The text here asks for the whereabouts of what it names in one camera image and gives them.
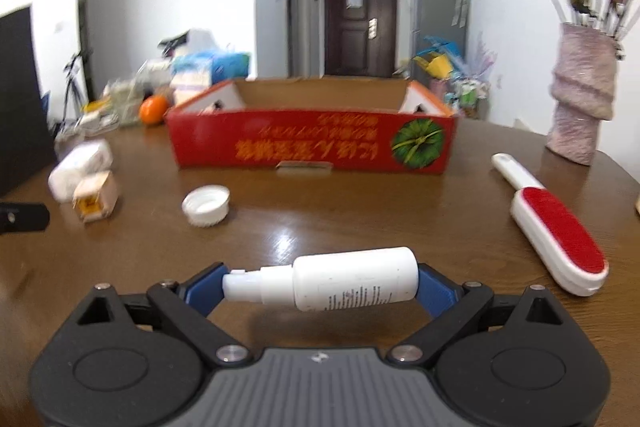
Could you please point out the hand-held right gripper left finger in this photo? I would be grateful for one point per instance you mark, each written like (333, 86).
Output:
(202, 293)

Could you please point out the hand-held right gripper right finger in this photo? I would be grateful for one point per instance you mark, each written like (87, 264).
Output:
(436, 294)

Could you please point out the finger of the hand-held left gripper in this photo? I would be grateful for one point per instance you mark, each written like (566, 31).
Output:
(22, 218)

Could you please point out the small white yellow box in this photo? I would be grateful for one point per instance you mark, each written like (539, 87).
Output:
(95, 199)

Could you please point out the white threaded cap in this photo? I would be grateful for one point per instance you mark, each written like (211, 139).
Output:
(206, 206)

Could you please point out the white spray bottle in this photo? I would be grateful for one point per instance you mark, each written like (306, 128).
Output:
(350, 279)

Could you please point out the red white lint brush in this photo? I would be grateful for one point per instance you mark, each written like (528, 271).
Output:
(555, 227)

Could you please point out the red cardboard box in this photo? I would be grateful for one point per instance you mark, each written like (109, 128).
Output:
(310, 142)

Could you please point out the black paper bag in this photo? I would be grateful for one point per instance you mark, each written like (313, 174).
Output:
(20, 107)

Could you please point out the orange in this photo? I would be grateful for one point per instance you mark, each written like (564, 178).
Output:
(153, 110)

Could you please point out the black tripod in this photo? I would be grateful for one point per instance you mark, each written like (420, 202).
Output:
(76, 57)

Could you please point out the white tissue pack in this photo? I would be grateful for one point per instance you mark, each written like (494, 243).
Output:
(187, 90)

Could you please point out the blue tissue pack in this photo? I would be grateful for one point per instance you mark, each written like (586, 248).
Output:
(220, 67)

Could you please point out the purple feather decoration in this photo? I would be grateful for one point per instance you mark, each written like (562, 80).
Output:
(481, 62)

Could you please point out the blue yellow toy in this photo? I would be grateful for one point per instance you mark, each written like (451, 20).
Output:
(440, 57)

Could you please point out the black and white bag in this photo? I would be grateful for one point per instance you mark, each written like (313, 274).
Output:
(185, 42)

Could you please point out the pink textured vase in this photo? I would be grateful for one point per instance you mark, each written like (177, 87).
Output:
(582, 92)

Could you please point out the grey refrigerator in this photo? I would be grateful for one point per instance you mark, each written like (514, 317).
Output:
(440, 17)

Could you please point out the dark wooden door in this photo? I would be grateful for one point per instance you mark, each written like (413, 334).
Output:
(360, 19)

